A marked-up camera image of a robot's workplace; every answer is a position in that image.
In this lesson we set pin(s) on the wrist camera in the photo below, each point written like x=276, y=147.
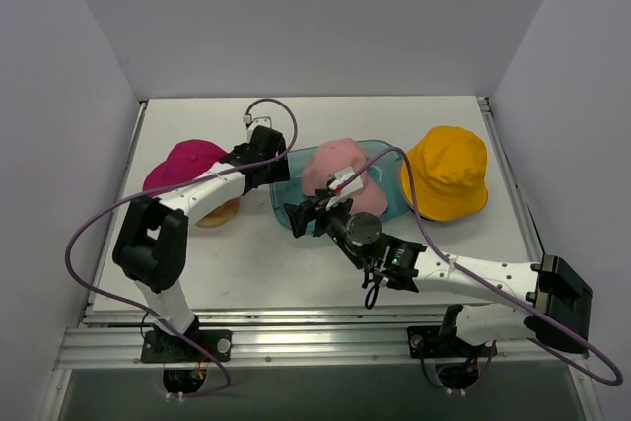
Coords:
x=343, y=185
x=252, y=122

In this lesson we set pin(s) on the yellow bucket hat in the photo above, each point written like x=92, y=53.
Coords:
x=445, y=179

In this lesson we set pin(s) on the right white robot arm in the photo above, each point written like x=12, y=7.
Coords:
x=546, y=301

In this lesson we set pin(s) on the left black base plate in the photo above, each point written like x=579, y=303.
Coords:
x=162, y=348

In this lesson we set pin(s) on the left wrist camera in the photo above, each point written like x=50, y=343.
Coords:
x=252, y=122

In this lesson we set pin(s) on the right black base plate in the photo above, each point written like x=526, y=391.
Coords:
x=424, y=341

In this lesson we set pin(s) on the aluminium mounting rail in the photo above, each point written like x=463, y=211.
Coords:
x=305, y=338

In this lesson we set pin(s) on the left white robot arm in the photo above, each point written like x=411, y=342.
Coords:
x=197, y=184

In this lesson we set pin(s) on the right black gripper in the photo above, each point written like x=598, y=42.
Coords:
x=315, y=217

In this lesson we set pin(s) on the magenta baseball cap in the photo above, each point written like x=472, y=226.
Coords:
x=186, y=161

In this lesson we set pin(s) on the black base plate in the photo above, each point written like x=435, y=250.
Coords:
x=424, y=341
x=162, y=348

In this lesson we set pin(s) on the wooden head hat stand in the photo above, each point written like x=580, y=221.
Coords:
x=221, y=215

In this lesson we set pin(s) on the teal plastic tray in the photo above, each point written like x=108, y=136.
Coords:
x=310, y=169

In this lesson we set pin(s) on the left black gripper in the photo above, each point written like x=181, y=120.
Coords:
x=269, y=146

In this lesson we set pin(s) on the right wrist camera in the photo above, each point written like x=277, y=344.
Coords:
x=343, y=185

